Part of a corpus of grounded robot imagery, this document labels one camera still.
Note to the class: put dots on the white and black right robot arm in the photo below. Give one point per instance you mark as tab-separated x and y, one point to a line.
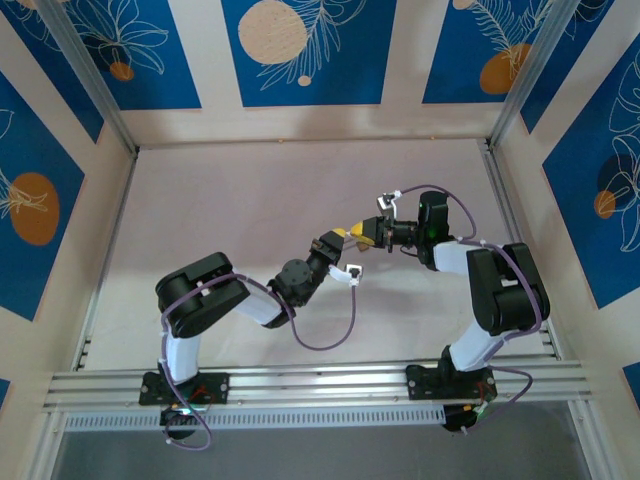
505	295

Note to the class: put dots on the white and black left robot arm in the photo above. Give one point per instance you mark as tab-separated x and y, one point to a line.
180	357

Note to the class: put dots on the grey metal sheet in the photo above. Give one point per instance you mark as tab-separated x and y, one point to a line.
320	455

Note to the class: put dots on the aluminium table side rail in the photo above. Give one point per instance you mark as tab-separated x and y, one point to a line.
108	250
506	200

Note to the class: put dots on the long aluminium mounting rail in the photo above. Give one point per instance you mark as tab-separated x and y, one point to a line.
320	385

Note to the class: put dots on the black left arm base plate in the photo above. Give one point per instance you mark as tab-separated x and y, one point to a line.
215	387

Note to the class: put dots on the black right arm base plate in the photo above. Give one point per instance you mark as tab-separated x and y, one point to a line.
425	382

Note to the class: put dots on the aluminium frame post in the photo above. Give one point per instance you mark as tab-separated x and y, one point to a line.
530	75
90	80

